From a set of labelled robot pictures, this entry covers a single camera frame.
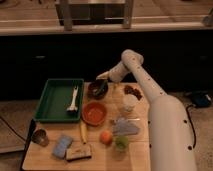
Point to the white dish brush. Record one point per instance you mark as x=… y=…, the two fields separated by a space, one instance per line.
x=73 y=107

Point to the green cup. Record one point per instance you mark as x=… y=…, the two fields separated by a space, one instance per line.
x=121 y=143

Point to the metal frame stand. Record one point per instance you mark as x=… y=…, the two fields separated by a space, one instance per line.
x=94 y=12

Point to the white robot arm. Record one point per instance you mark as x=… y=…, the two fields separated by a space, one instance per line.
x=171 y=145

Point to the blue sponge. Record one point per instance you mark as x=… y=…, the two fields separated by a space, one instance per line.
x=61 y=146

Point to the orange bowl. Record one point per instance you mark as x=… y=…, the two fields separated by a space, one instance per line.
x=94 y=113

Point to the green plastic tray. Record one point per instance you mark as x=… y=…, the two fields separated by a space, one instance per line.
x=56 y=98

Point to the yellow banana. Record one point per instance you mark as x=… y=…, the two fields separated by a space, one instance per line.
x=83 y=130

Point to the orange fruit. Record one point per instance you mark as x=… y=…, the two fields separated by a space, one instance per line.
x=106 y=137

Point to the metal cup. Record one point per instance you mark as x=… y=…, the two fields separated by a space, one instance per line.
x=40 y=137

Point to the brown dried fruit pile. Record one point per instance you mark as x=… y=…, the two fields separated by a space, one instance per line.
x=133 y=91

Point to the grey blue cloth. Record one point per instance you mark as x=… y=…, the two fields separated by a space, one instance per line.
x=125 y=127

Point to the purple bowl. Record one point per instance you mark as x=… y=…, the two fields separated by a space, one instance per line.
x=95 y=84

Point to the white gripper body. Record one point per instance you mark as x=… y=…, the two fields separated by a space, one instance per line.
x=104 y=75

